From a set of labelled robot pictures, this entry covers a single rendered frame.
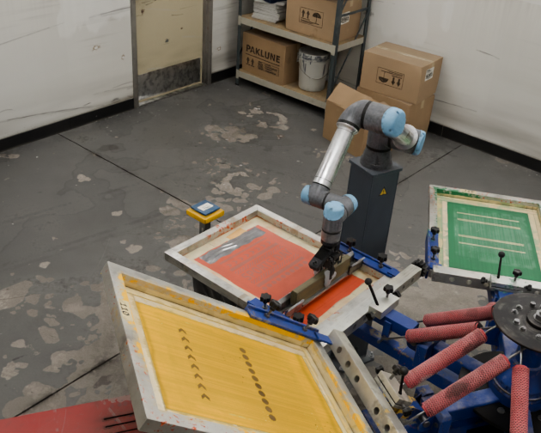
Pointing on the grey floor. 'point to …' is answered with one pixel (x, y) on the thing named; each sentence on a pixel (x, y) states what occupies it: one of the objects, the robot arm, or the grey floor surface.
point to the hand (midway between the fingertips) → (320, 283)
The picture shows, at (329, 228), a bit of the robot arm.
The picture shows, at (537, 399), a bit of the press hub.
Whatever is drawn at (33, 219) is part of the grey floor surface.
